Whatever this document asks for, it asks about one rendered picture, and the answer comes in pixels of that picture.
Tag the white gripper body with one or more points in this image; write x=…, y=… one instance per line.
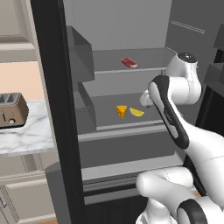
x=145, y=98

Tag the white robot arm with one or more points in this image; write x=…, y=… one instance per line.
x=204, y=151

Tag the yellow lemon wedge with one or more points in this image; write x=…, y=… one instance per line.
x=136, y=112

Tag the orange cheese wedge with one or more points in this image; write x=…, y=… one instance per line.
x=121, y=111

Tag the red raw steak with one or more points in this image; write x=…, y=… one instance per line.
x=129, y=62

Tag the grey fridge freezer drawer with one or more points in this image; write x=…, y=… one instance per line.
x=122, y=151

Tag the grey fridge body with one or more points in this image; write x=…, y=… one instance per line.
x=122, y=26

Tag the grey fridge door with bins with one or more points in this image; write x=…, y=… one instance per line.
x=189, y=26

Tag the black-edged fridge door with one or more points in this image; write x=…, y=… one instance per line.
x=55, y=96

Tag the bronze toaster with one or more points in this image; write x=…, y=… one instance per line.
x=11, y=112

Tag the beige base cupboard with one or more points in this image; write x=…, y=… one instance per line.
x=26, y=195

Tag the beige wall cupboard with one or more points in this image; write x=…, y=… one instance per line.
x=14, y=29

